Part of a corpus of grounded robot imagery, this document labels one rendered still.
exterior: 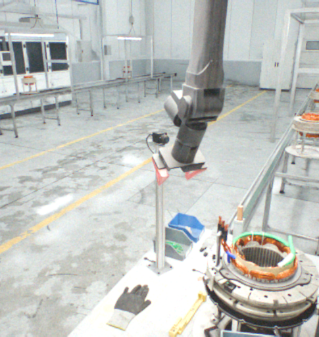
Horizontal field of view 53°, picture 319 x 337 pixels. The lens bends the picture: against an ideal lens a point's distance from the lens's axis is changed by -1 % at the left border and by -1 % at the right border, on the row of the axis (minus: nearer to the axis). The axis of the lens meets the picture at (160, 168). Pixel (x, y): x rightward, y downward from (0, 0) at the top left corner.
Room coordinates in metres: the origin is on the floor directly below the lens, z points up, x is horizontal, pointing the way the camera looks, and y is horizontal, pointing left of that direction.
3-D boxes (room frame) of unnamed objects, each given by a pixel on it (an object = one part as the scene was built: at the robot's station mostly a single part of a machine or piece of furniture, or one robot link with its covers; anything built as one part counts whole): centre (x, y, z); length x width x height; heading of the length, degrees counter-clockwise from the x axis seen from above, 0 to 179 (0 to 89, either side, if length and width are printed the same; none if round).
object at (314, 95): (4.72, -2.34, 0.94); 0.39 x 0.39 x 0.30
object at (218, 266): (0.77, -0.17, 1.15); 0.03 x 0.02 x 0.12; 139
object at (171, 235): (1.32, -0.06, 0.82); 0.16 x 0.14 x 0.07; 62
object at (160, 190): (1.19, 0.00, 1.07); 0.03 x 0.03 x 0.57; 38
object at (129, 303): (0.97, 0.11, 0.79); 0.24 x 0.13 x 0.02; 153
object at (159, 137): (1.18, -0.01, 1.37); 0.06 x 0.04 x 0.04; 38
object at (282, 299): (0.80, -0.30, 1.09); 0.32 x 0.32 x 0.01
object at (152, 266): (1.19, 0.00, 0.78); 0.09 x 0.09 x 0.01; 38
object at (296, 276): (0.80, -0.30, 1.05); 0.22 x 0.22 x 0.12
